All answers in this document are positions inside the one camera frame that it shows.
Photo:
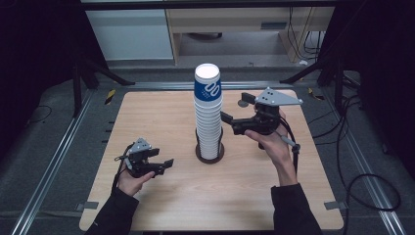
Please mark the black metal stand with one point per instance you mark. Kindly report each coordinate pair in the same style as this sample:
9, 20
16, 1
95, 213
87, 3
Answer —
77, 88
339, 81

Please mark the black cup holder base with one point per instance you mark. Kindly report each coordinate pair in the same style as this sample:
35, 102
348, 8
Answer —
210, 161

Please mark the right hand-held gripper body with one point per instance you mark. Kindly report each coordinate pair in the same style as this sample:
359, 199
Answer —
266, 120

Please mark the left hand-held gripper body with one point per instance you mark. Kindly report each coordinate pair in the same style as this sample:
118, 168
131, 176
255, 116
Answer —
138, 163

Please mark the grey tape piece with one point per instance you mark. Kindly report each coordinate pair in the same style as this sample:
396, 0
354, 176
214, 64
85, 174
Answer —
87, 205
334, 205

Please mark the person's left hand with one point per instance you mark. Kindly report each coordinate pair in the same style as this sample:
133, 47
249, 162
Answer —
130, 184

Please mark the metal floor rail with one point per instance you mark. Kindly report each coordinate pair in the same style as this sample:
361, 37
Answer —
49, 173
365, 173

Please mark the dark curtain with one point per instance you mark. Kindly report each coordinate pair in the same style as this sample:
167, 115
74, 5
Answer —
385, 49
36, 49

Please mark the yellow black tape strip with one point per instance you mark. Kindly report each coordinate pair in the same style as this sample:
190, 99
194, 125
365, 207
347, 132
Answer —
315, 94
110, 96

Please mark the person's right hand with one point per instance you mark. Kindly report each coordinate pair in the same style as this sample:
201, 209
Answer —
279, 148

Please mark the white cabinet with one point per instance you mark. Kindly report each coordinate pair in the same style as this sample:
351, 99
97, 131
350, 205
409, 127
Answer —
130, 34

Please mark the stack of white paper cups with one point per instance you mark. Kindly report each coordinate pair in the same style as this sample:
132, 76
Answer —
208, 130

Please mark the blue printed paper cup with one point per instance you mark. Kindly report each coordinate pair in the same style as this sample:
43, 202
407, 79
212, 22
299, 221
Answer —
207, 85

